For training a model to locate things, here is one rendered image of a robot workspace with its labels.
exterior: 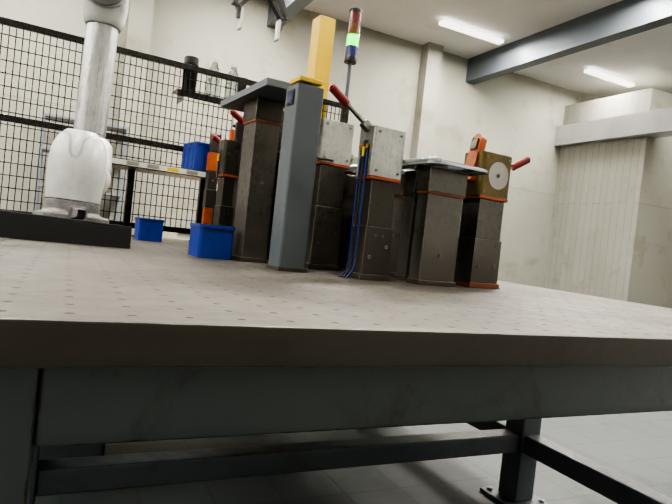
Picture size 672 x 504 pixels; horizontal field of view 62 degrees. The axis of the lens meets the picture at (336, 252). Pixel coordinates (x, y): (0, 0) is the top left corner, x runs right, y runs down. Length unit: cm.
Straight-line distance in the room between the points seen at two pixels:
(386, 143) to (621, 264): 985
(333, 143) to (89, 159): 73
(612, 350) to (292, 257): 76
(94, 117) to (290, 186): 92
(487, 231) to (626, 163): 980
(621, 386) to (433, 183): 68
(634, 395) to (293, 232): 78
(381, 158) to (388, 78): 865
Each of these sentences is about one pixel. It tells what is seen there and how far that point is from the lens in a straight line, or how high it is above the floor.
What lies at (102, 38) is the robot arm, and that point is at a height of 136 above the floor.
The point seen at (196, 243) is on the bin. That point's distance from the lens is 154.
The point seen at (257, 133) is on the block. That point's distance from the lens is 156.
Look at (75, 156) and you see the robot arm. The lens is 180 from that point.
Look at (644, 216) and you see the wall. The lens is 1113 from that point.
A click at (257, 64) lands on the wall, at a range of 902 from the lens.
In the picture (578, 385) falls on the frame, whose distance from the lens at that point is 85.
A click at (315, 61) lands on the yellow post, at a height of 174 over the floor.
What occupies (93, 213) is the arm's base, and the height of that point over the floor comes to 79.
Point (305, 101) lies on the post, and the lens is 135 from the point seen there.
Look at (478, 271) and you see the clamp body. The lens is 152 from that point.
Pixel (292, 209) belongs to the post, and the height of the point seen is 85.
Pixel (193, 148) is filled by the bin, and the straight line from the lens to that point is 265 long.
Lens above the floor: 79
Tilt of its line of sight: 1 degrees down
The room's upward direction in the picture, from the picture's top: 6 degrees clockwise
